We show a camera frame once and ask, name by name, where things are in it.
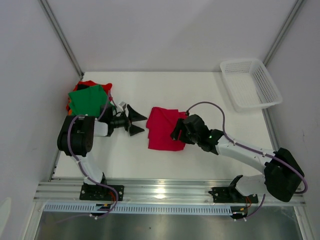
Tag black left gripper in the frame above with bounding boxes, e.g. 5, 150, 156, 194
110, 104, 147, 136

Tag crimson t shirt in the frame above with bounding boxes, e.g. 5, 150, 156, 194
146, 106, 187, 152

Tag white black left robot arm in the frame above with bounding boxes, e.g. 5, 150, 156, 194
57, 103, 148, 200

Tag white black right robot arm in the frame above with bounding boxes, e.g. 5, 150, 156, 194
170, 114, 305, 203

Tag green folded t shirt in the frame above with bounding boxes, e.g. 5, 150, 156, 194
68, 85, 107, 118

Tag red folded t shirt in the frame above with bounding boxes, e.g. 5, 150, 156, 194
65, 80, 113, 111

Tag white plastic basket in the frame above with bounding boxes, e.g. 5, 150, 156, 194
219, 58, 283, 112

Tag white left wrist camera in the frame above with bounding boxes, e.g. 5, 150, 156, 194
117, 101, 127, 112

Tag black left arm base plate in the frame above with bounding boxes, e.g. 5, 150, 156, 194
79, 183, 116, 202

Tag aluminium front rail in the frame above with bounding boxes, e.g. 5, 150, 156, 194
33, 177, 306, 206

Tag white slotted cable duct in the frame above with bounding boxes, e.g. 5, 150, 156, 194
43, 202, 233, 216

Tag left aluminium corner post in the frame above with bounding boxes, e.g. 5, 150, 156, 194
37, 0, 84, 79

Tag aluminium corner post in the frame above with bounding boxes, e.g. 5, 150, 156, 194
37, 0, 84, 79
263, 0, 307, 67

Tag right aluminium corner post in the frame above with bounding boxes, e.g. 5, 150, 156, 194
263, 0, 307, 67

